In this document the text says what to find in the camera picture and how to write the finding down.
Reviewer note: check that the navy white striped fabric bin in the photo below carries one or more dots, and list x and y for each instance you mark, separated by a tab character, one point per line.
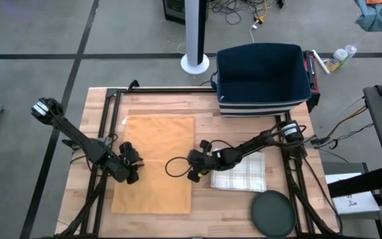
260	73

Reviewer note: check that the dark green round plate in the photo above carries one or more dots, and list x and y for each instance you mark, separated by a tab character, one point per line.
273	213

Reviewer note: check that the red black tool case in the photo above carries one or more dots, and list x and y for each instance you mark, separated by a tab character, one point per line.
313	76

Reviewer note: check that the yellow towel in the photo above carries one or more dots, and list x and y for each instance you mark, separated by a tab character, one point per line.
158	149

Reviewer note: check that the orange cloth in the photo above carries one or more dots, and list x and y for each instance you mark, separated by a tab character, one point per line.
380	1

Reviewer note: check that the green bottle white cap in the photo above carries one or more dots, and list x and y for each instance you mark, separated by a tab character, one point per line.
350	50

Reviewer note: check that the black metal table rail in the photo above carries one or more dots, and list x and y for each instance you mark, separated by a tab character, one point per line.
177	90

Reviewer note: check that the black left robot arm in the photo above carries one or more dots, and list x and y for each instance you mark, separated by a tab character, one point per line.
78	137

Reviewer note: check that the white printed box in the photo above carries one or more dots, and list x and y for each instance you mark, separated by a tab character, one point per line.
353	202

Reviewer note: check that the white plastic tube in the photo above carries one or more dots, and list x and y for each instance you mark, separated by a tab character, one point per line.
320	61

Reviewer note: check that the black box on floor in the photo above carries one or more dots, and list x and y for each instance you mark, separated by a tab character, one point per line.
174	11

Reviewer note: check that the white black tower fan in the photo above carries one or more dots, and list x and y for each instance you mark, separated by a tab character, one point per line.
194	33

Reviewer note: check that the yellow power plug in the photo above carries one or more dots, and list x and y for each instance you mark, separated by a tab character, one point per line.
260	19

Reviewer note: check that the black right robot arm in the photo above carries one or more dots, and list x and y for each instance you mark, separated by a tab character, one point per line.
264	139

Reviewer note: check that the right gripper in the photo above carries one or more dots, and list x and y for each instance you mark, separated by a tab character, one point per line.
217	159

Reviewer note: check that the white cloth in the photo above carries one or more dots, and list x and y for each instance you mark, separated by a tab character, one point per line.
244	179

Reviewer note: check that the black padded bar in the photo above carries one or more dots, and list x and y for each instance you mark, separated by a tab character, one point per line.
360	182

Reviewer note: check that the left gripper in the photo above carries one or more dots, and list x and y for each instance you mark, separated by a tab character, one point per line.
129	166

